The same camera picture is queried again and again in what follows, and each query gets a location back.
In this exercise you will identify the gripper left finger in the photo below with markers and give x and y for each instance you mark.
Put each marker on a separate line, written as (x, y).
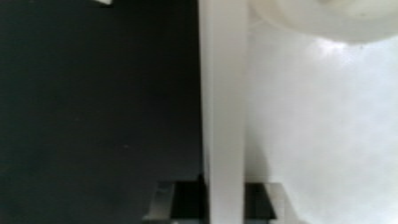
(177, 206)

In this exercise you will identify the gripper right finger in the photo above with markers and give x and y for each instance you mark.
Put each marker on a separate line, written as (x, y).
(269, 209)

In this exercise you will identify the white desk top tray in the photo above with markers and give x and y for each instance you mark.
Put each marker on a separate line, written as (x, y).
(300, 67)

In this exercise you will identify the white marker sheet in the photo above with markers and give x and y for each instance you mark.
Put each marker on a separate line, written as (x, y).
(108, 2)

